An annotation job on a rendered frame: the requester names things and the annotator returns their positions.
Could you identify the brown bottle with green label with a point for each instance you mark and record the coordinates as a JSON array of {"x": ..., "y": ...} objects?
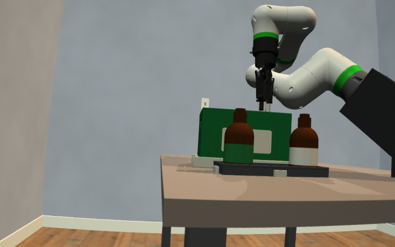
[{"x": 239, "y": 140}]

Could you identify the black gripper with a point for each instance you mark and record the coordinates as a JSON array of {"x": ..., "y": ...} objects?
[{"x": 264, "y": 86}]

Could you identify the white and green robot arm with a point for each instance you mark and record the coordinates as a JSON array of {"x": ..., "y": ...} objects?
[{"x": 326, "y": 70}]

